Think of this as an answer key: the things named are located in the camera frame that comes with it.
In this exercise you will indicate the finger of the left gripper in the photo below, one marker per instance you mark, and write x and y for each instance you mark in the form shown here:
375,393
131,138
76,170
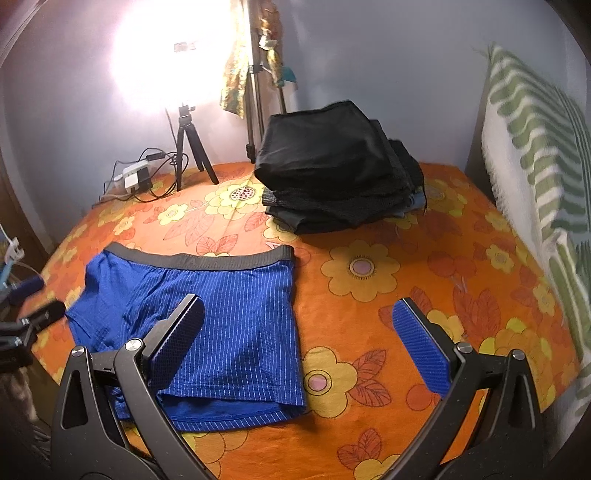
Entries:
16,294
19,336

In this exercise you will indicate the yellow floral hanging cloth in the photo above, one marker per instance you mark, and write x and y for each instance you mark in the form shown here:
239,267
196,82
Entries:
236,67

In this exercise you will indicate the blue striped boxer shorts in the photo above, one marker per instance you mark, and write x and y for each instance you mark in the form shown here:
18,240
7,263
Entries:
237,366

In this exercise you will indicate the orange floral bed sheet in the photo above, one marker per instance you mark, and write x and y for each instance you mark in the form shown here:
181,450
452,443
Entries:
459,260

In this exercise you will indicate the tall light stand legs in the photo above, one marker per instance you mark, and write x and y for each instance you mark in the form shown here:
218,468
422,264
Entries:
264,35

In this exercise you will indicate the small black tripod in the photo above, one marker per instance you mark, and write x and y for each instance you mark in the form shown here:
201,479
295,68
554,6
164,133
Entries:
187,132

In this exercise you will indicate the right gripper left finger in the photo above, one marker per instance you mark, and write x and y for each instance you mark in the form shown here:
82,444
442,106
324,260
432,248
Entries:
87,440

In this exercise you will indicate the black folded clothes stack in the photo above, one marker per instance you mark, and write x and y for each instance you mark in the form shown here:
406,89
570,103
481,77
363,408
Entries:
334,168

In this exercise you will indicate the green white striped pillow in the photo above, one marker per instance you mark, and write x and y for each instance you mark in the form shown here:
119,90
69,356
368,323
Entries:
536,148

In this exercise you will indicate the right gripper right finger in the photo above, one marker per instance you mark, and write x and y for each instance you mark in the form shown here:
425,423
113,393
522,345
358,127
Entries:
488,422

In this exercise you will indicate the white power strip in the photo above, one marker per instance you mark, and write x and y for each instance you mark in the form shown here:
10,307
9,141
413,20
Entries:
133,179

